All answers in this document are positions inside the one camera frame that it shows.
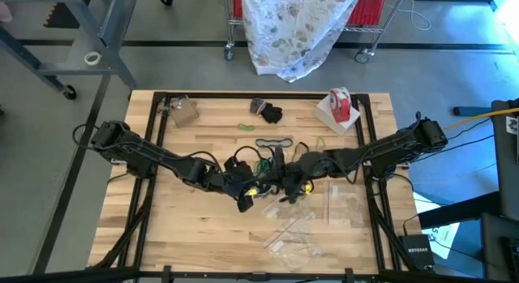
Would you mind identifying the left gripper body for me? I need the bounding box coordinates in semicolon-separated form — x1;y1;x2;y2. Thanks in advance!
221;163;256;195

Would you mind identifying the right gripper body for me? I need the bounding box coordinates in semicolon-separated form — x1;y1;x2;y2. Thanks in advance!
279;152;325;195

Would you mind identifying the black rubber band loop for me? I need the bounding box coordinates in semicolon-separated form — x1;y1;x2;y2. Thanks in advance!
255;137;294;150

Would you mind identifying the black and gray glove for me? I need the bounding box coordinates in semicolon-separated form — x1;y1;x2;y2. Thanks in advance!
249;96;284;125

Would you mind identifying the white cardboard box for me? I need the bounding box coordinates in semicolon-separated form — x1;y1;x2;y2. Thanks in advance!
315;93;362;136

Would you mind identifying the small brown cardboard box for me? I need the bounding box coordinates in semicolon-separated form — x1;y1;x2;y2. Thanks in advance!
168;94;201;129

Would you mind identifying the red tape dispenser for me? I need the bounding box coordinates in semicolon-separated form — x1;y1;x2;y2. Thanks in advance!
328;86;353;123

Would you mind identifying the white floral cloth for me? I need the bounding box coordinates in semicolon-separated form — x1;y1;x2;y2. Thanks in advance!
240;0;364;84

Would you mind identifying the white printed paper sheet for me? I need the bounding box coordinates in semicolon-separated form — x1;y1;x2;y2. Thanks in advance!
413;191;461;260

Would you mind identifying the black desk leg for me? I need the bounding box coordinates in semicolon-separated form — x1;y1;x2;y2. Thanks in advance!
417;190;502;231

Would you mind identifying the blue desk foot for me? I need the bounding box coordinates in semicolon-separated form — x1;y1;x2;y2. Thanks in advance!
453;105;494;118

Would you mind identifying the white tape roll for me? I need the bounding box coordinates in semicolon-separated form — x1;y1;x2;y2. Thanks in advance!
84;50;103;66

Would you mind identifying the black computer tower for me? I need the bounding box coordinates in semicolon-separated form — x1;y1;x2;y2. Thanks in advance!
491;97;519;223

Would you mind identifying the black serrated foam pad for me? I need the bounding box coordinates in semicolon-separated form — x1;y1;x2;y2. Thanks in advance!
43;2;82;30

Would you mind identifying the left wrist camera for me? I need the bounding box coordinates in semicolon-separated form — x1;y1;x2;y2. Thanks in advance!
236;187;255;214

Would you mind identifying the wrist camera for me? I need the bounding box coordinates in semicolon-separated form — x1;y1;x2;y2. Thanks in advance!
281;183;303;204
236;187;255;214

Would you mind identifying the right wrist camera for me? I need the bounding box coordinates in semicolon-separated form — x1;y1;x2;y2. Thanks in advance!
281;183;303;204

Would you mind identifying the black aluminium table frame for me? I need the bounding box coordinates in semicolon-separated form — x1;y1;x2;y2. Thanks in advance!
86;90;438;283

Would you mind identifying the black Netgear network switch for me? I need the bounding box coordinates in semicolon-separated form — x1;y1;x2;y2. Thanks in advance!
400;233;436;272

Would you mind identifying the black floor cable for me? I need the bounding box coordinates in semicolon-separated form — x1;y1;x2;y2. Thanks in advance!
413;135;496;162
444;118;495;144

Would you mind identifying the yellow cable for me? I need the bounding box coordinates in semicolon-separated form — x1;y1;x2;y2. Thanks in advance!
442;107;519;132

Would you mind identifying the white floor cable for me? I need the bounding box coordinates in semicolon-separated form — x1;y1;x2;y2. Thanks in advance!
384;0;432;32

